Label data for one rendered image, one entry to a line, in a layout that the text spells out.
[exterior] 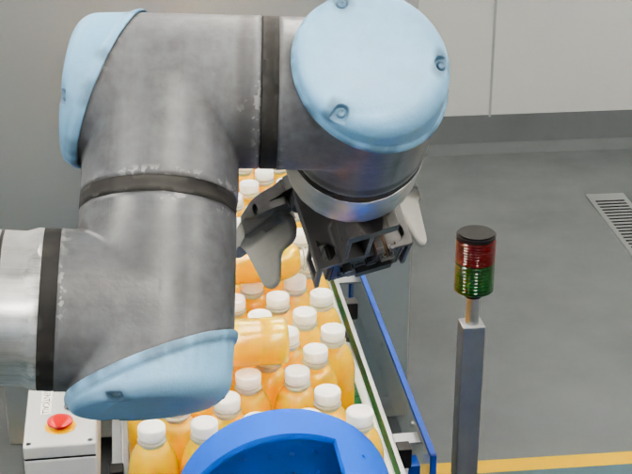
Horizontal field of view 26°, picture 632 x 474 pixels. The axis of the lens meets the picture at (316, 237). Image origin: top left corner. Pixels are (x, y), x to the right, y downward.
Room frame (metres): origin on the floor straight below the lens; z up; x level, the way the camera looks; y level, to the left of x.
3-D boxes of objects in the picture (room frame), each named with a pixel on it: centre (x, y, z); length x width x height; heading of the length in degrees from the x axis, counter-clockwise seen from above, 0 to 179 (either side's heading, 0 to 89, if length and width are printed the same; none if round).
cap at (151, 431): (1.64, 0.23, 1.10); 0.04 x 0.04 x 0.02
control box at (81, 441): (1.70, 0.37, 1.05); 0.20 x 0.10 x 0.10; 8
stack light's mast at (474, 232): (1.97, -0.25, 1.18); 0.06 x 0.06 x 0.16
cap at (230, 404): (1.72, 0.13, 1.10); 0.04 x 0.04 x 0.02
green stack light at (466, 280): (1.97, -0.25, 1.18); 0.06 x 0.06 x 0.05
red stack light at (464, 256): (1.97, -0.25, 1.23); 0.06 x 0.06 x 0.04
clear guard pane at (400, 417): (2.20, -0.13, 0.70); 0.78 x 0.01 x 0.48; 8
